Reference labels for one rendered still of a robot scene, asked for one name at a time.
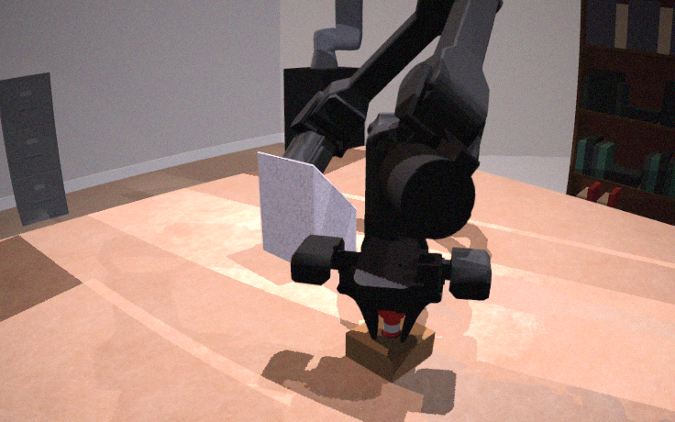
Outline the red marker cap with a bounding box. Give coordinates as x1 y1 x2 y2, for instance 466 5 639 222
378 310 405 320

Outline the tan square block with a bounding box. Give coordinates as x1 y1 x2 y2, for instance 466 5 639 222
346 315 436 383

